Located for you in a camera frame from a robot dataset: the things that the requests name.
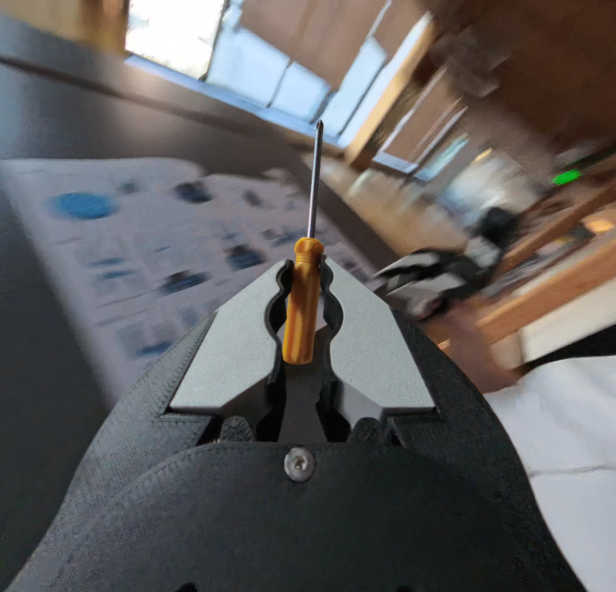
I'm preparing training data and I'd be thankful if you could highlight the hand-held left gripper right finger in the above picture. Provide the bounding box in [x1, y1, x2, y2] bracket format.
[321, 258, 437, 427]

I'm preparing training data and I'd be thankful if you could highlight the dark desk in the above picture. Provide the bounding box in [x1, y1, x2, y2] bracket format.
[0, 16, 400, 583]

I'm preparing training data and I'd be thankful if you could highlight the printed assembly instruction sheet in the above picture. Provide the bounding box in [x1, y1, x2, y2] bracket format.
[0, 158, 381, 400]

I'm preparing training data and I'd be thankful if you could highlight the window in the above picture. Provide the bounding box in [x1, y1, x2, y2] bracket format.
[124, 0, 436, 174]

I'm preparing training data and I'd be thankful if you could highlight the person in white shirt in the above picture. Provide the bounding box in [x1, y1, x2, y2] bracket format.
[483, 353, 616, 592]

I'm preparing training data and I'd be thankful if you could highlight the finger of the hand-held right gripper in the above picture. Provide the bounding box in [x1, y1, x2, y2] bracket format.
[385, 273, 475, 320]
[373, 249, 465, 290]

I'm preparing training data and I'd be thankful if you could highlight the orange handle screwdriver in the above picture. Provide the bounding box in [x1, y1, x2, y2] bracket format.
[282, 119, 325, 365]

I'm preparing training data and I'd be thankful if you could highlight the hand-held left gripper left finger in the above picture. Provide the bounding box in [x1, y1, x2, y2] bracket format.
[169, 260, 294, 415]

